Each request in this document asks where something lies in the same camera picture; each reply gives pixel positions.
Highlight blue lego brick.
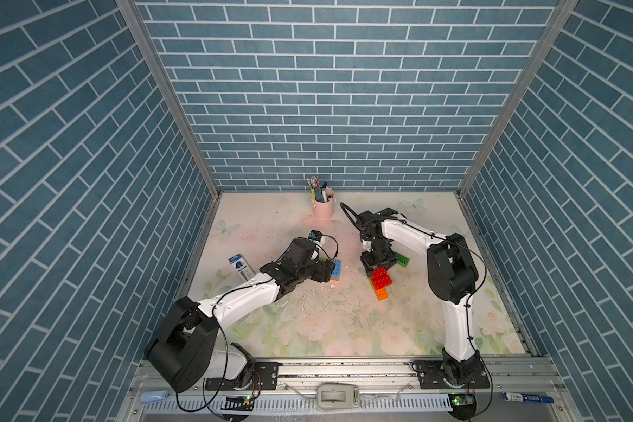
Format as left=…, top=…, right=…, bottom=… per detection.
left=331, top=260, right=342, bottom=281

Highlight green lego brick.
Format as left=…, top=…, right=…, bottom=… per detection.
left=396, top=253, right=410, bottom=267

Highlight red lego brick bottom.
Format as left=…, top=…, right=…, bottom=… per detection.
left=370, top=268, right=389, bottom=281

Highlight red lego brick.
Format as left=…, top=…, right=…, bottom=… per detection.
left=371, top=274, right=392, bottom=291
left=370, top=268, right=389, bottom=281

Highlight red lego brick top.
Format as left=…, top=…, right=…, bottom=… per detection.
left=371, top=274, right=392, bottom=291

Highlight orange lego brick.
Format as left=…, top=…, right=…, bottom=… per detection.
left=376, top=288, right=389, bottom=301

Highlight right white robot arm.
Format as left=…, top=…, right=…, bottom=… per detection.
left=347, top=209, right=482, bottom=388

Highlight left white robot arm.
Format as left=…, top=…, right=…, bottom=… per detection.
left=145, top=230, right=336, bottom=393

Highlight pink pen cup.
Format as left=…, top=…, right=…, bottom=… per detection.
left=311, top=187, right=337, bottom=222

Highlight white blue small box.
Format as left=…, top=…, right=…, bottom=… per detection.
left=229, top=254, right=256, bottom=281

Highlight pens in cup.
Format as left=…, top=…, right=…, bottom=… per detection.
left=308, top=176, right=329, bottom=203

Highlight white handheld device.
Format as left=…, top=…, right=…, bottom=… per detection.
left=316, top=383, right=360, bottom=411

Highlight blue white marker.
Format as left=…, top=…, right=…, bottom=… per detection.
left=502, top=392, right=555, bottom=404

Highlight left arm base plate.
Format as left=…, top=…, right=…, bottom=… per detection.
left=204, top=362, right=280, bottom=392

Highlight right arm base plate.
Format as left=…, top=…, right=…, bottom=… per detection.
left=411, top=360, right=491, bottom=390

